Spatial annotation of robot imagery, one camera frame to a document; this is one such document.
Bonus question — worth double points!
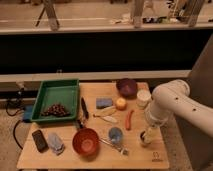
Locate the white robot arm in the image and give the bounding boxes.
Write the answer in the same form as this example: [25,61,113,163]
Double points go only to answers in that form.
[142,79,213,144]

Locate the white cup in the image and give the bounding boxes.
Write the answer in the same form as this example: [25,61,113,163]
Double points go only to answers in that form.
[137,89,151,108]

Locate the yellow apple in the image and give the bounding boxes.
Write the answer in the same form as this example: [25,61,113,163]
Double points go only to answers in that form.
[115,98,127,110]

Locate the blue cup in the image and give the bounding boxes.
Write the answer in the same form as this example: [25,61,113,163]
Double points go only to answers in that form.
[108,127,123,144]

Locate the purple bowl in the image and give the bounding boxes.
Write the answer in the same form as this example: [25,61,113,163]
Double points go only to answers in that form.
[116,78,138,98]

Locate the black cable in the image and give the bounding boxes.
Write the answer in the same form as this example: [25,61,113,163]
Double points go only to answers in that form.
[12,119,25,150]

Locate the blue sponge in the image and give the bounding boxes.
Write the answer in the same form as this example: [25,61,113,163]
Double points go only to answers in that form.
[96,98,113,109]

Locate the crumpled blue cloth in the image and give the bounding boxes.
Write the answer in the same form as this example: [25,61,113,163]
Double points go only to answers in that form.
[47,132,65,155]

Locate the small metal cup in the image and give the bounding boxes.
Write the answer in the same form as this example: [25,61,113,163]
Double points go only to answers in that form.
[140,131,150,147]

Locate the blue box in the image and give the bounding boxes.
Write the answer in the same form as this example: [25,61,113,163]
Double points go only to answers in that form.
[22,105,33,123]

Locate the red bowl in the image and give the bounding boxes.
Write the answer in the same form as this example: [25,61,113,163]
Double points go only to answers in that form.
[72,128,99,157]

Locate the beige spatula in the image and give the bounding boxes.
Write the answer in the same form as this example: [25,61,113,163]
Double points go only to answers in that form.
[93,106,116,117]

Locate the orange carrot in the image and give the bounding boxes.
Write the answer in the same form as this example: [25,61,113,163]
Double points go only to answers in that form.
[125,110,134,131]

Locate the pile of brown beans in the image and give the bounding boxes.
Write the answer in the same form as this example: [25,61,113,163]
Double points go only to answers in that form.
[42,103,70,117]

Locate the silver fork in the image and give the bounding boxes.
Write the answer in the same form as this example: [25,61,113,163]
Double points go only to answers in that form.
[99,138,129,155]

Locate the green plastic tray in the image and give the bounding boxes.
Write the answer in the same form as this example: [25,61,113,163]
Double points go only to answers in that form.
[31,79,80,124]

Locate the black remote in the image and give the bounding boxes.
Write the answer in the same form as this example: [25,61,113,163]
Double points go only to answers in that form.
[32,130,48,153]

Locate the white spoon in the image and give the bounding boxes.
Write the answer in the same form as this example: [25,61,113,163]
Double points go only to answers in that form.
[101,116,118,124]

